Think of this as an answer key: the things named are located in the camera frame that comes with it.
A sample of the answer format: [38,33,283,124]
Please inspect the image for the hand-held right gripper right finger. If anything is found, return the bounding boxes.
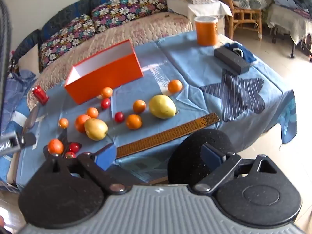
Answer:
[192,143,285,194]

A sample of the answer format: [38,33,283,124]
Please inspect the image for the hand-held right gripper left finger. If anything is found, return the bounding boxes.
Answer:
[43,143,128,195]

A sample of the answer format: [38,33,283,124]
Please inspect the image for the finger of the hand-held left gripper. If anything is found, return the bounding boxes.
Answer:
[21,133,37,147]

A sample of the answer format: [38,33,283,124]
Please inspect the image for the large orange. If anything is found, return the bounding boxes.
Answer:
[74,114,92,133]

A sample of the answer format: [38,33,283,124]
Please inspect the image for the orange cardboard box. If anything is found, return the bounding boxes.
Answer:
[64,39,144,105]

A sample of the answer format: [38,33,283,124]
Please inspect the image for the blue and white folded cloth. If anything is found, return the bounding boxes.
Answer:
[0,95,33,188]

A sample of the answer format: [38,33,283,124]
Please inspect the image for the black round disc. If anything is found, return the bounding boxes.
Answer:
[168,129,236,186]

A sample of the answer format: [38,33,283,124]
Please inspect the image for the small orange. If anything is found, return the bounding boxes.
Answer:
[125,114,142,130]
[47,139,64,155]
[168,79,183,93]

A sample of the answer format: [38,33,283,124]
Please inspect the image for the small yellow pear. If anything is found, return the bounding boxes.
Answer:
[84,118,109,141]

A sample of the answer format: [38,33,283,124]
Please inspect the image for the red soda can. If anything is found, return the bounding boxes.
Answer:
[32,86,50,106]

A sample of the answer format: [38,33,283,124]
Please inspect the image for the brown wooden ruler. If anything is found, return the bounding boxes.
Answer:
[116,113,220,159]

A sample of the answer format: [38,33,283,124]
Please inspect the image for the crumpled blue cloth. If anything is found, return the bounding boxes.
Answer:
[5,69,37,97]

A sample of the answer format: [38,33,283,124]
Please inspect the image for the small orange tomato at right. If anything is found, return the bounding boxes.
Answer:
[133,100,147,114]

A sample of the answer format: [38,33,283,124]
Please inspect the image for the large yellow pear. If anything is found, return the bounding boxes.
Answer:
[149,95,179,119]

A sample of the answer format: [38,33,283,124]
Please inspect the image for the beige cushion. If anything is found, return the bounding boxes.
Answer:
[18,44,41,76]

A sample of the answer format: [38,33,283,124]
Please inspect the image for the light blue star-print tablecloth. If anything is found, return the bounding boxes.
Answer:
[15,30,298,188]

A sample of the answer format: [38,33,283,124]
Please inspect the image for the black rectangular case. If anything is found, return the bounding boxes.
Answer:
[214,47,251,75]

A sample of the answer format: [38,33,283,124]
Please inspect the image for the floral cushion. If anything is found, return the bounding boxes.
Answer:
[91,0,168,33]
[39,15,97,72]

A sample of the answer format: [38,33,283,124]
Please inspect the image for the dark blue cloth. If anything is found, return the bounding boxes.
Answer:
[223,43,255,64]

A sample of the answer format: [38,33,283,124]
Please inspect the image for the small orange box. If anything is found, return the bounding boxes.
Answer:
[194,16,219,46]

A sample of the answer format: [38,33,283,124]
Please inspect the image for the dark blue sofa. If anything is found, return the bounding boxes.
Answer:
[15,0,166,61]

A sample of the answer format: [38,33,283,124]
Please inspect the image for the rattan chair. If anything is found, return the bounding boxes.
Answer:
[200,0,267,41]

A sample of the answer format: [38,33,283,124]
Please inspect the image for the white cloth covered side table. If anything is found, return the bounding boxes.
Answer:
[167,0,233,36]

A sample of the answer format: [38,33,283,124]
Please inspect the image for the beige cloth covered furniture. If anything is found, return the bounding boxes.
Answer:
[266,0,312,59]

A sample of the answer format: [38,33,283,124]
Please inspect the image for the black braided cable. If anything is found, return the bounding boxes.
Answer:
[0,0,13,132]

